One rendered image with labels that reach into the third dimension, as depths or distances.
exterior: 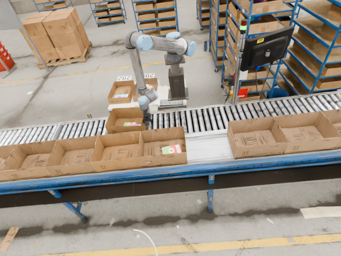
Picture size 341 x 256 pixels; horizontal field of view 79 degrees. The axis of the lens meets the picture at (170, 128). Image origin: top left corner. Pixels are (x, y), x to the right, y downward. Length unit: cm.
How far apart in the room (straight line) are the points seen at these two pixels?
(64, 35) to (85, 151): 416
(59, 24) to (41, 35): 56
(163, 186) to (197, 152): 46
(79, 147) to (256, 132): 166
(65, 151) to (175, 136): 108
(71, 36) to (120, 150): 428
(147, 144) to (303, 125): 143
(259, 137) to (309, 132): 43
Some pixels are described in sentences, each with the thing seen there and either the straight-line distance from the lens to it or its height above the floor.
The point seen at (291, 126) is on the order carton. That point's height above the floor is 90.
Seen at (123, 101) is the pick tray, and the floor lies 79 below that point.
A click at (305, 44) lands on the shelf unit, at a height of 94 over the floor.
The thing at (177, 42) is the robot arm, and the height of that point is 153.
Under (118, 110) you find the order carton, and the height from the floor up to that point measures 88.
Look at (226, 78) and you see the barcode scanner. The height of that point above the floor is 108.
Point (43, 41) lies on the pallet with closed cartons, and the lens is 619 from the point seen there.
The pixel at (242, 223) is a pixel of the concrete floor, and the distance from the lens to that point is 253.
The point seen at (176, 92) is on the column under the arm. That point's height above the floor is 84.
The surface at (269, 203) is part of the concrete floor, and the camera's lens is 268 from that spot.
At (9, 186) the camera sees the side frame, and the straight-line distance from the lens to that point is 229.
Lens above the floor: 235
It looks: 45 degrees down
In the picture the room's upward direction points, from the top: 10 degrees counter-clockwise
